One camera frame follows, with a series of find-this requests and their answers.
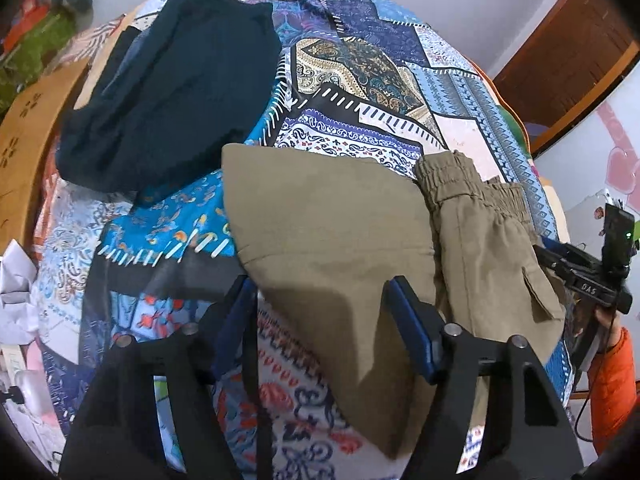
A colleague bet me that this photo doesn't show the orange fleece blanket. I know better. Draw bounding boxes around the orange fleece blanket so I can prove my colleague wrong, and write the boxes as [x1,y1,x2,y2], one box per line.
[466,58,533,160]

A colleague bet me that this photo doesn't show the orange box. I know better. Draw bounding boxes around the orange box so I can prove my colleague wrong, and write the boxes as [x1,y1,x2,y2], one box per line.
[2,0,49,52]

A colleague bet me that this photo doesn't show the green storage basket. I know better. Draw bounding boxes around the green storage basket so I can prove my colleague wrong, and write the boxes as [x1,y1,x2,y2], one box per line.
[1,12,76,114]

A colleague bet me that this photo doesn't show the brown wooden door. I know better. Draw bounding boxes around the brown wooden door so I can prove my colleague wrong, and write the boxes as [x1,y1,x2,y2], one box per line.
[494,0,639,155]

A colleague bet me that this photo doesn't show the khaki olive pants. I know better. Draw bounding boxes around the khaki olive pants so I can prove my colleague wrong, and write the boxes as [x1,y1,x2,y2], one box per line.
[222,144,565,458]

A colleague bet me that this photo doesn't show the wooden wardrobe with white door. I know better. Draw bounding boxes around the wooden wardrobe with white door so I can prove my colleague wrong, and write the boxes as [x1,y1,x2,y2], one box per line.
[535,67,639,257]

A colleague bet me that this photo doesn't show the bamboo lap table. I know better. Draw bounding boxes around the bamboo lap table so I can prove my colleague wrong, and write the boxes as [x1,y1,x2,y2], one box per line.
[0,60,89,256]

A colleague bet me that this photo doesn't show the person right hand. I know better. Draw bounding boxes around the person right hand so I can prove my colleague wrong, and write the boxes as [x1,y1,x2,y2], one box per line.
[594,307,622,349]

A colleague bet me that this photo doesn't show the orange sleeved forearm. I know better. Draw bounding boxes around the orange sleeved forearm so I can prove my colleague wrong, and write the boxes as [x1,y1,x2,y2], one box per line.
[588,327,639,455]

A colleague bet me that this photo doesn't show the dark navy folded garment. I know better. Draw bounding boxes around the dark navy folded garment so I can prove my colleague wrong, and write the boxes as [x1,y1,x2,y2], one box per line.
[56,0,282,194]

